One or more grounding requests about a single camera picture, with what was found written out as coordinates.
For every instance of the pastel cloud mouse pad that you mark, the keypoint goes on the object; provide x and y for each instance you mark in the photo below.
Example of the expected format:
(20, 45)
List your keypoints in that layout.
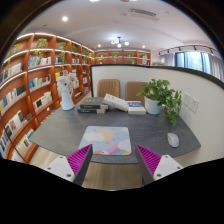
(107, 140)

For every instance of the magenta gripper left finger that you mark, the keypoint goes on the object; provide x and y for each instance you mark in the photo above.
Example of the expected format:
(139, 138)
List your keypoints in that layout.
(73, 167)

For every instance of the dark book of stack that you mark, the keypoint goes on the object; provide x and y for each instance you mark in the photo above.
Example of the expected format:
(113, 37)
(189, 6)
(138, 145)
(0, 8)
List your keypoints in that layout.
(95, 111)
(94, 103)

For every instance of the white wall socket left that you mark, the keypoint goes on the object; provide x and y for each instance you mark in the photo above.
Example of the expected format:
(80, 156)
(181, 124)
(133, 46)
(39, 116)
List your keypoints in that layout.
(186, 99)

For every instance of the orange wooden bookshelf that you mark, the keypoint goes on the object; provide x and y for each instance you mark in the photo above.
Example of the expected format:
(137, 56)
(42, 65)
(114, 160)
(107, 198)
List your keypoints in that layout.
(28, 87)

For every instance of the left tan chair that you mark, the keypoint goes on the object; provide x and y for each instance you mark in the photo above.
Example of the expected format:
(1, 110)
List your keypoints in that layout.
(108, 86)

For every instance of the white vase with flowers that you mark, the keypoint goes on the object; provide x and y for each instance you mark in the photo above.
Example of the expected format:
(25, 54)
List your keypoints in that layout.
(66, 85)

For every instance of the right tan chair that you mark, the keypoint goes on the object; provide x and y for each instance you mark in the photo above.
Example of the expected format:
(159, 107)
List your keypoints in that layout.
(131, 90)

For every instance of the open white book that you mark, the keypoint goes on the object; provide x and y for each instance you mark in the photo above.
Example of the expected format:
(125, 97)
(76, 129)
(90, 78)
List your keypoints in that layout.
(116, 102)

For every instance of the ceiling chandelier lamp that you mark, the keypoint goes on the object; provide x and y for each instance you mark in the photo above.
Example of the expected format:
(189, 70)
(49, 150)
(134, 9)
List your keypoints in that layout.
(118, 42)

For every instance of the dark book top of stack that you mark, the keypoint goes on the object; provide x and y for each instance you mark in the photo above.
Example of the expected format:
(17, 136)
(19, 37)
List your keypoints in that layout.
(94, 103)

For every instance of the white computer mouse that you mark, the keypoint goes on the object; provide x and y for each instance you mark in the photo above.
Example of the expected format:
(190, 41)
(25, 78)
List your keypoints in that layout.
(173, 140)

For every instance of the white wall socket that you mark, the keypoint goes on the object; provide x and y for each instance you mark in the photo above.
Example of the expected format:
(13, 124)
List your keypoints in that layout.
(186, 99)
(194, 103)

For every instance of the tan chair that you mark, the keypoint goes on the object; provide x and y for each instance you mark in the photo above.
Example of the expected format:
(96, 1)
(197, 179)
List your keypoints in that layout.
(131, 90)
(108, 86)

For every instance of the white blue book stack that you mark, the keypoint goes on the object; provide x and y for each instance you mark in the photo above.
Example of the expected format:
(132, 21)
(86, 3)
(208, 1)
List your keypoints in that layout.
(136, 108)

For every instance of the white wall socket right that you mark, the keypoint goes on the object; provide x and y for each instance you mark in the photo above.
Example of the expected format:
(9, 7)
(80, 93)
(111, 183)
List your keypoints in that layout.
(194, 103)

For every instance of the dark book bottom of stack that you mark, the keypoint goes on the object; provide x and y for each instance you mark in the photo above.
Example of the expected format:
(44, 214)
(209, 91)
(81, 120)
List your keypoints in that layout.
(95, 111)

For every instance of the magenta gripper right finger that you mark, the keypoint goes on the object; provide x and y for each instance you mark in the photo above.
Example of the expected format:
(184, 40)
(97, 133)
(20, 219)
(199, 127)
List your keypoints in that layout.
(154, 166)

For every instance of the potted green pothos plant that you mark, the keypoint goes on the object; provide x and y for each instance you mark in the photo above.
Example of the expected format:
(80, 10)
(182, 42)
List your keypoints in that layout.
(158, 96)

